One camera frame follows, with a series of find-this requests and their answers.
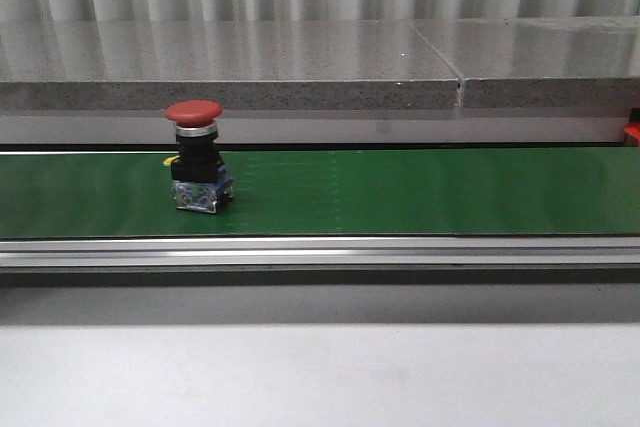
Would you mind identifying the red plastic tray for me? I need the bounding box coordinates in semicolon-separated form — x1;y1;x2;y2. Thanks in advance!
623;122;640;147

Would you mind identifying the red mushroom push button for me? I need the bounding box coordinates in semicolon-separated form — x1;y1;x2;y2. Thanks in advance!
165;99;234;214

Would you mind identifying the grey stone slab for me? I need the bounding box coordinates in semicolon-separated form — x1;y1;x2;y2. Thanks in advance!
1;21;459;113
413;16;639;116

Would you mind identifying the grey stone slab right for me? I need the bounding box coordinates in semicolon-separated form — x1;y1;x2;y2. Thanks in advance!
413;16;639;116

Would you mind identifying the aluminium conveyor side rail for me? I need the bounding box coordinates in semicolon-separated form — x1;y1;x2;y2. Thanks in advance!
1;236;639;274

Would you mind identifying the grey stone slab left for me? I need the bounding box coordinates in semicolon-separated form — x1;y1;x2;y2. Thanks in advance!
1;21;459;113

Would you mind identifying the green conveyor belt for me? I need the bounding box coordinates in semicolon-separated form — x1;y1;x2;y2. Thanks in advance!
1;147;639;239

